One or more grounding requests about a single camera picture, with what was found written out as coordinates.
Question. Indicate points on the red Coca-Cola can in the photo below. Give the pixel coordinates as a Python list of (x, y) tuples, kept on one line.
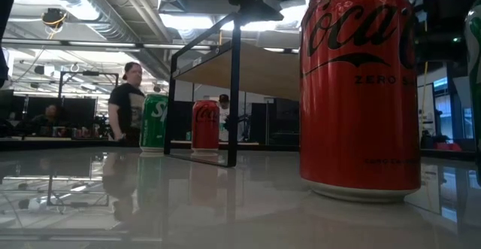
[(205, 128)]

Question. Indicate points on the green Sprite can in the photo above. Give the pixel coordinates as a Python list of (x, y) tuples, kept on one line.
[(475, 91), (153, 125)]

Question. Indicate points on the red Coke Zero can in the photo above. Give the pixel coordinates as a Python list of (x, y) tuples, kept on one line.
[(357, 110)]

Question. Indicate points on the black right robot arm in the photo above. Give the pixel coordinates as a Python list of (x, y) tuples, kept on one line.
[(443, 16)]

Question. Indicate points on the person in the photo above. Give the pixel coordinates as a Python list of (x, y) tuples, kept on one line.
[(49, 118), (224, 110), (126, 106)]

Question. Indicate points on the black cabinet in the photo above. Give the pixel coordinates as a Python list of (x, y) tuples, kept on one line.
[(278, 121)]

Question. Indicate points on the black partition panel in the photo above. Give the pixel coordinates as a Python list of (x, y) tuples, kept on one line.
[(79, 110)]

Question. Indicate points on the red box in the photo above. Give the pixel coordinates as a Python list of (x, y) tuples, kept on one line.
[(449, 146)]

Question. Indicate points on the wooden shelf black metal frame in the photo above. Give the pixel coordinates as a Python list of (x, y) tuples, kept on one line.
[(263, 72)]

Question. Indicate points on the large silver ceiling duct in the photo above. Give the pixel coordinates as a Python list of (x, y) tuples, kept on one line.
[(105, 23)]

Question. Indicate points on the black frame rig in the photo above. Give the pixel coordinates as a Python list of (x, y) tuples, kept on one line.
[(88, 73)]

